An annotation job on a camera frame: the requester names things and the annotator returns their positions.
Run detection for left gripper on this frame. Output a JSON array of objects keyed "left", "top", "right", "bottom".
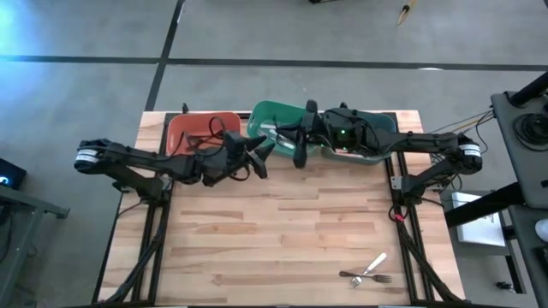
[{"left": 200, "top": 135, "right": 276, "bottom": 186}]

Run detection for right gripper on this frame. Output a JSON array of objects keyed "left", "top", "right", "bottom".
[{"left": 277, "top": 99, "right": 386, "bottom": 169}]

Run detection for black fork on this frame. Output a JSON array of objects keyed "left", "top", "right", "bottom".
[{"left": 338, "top": 269, "right": 394, "bottom": 284}]

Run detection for green plastic bin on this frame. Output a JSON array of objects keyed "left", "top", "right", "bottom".
[{"left": 247, "top": 100, "right": 323, "bottom": 158}]

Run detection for orange plastic bin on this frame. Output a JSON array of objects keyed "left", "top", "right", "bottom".
[{"left": 165, "top": 111, "right": 243, "bottom": 157}]

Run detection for blue-grey plastic bin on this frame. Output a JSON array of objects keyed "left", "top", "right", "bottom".
[{"left": 320, "top": 111, "right": 400, "bottom": 167}]

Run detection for yellow black floor tool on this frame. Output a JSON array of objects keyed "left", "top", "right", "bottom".
[{"left": 396, "top": 2, "right": 417, "bottom": 27}]

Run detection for black stand bar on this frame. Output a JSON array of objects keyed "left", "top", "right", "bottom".
[{"left": 444, "top": 181, "right": 527, "bottom": 228}]

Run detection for white flat box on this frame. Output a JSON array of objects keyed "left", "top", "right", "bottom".
[{"left": 451, "top": 191, "right": 507, "bottom": 248}]

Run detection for grey cart top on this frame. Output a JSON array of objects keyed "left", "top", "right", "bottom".
[{"left": 490, "top": 91, "right": 548, "bottom": 210}]

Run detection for black pole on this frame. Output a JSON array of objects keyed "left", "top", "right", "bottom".
[{"left": 508, "top": 70, "right": 548, "bottom": 109}]

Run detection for grey metal stand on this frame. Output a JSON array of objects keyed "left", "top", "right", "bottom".
[{"left": 0, "top": 183, "right": 71, "bottom": 308}]

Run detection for black box with blue light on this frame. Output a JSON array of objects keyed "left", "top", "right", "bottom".
[{"left": 0, "top": 157, "right": 27, "bottom": 190}]

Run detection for white round object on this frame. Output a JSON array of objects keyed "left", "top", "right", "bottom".
[{"left": 534, "top": 217, "right": 548, "bottom": 243}]

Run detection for grey cart shelf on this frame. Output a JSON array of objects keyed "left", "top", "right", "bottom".
[{"left": 507, "top": 204, "right": 548, "bottom": 308}]

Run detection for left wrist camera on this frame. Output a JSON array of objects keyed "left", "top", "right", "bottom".
[{"left": 224, "top": 131, "right": 247, "bottom": 157}]

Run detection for black camera cable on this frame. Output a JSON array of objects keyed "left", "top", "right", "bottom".
[{"left": 206, "top": 115, "right": 253, "bottom": 183}]

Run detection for black metal table frame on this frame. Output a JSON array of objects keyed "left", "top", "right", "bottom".
[{"left": 92, "top": 111, "right": 466, "bottom": 307}]

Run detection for thin coloured wires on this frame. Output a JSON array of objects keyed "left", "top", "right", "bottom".
[{"left": 427, "top": 109, "right": 497, "bottom": 157}]

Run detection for black cable bundle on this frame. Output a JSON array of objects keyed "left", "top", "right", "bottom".
[
  {"left": 104, "top": 222, "right": 168, "bottom": 305},
  {"left": 396, "top": 226, "right": 462, "bottom": 305}
]

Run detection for black coiled cable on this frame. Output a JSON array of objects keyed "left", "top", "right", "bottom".
[{"left": 512, "top": 111, "right": 548, "bottom": 151}]

